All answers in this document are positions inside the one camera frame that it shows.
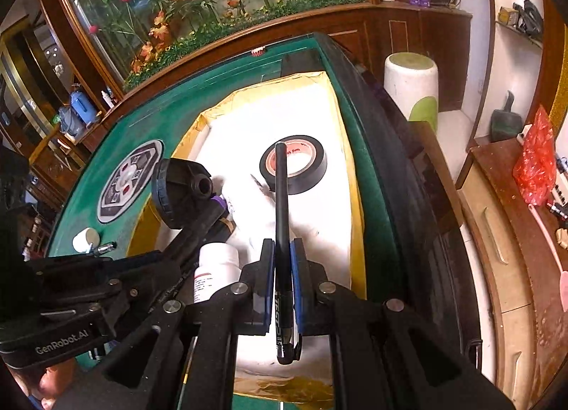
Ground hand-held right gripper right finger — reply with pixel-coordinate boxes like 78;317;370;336
290;238;515;410

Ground black tape roll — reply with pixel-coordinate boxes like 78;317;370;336
260;135;328;196

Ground wooden armchair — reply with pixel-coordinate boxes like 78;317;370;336
29;126;94;198

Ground black round disc with knob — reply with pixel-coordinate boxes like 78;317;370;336
152;158;214;231

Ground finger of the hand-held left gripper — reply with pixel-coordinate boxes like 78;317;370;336
129;197;228;300

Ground white green round stool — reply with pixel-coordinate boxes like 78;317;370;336
384;52;440;135

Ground black power tool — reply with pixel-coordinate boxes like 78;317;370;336
512;0;544;33

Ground grey blue water jug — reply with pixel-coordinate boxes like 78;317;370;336
58;106;83;137

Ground dark green dustpan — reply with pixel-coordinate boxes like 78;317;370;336
490;90;524;142

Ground curved wooden cabinet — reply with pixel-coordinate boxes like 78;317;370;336
102;4;473;126

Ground person's left hand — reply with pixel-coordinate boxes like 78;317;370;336
11;359;74;406

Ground wooden display cabinet gold trim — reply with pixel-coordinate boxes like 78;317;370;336
0;28;76;144

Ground white bottle red label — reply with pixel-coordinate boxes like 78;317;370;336
193;243;242;304

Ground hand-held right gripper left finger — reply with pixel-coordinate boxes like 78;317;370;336
53;239;277;410

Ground wooden sideboard cream drawers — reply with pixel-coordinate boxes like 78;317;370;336
455;137;568;410

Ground small purple capped bottle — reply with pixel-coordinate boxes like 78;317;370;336
212;194;237;222

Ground round grey table control panel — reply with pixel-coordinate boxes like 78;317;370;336
97;139;165;225

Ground blue thermos jug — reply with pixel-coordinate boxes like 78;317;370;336
71;86;100;126

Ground red plastic bag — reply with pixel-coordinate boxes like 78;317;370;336
512;104;557;207

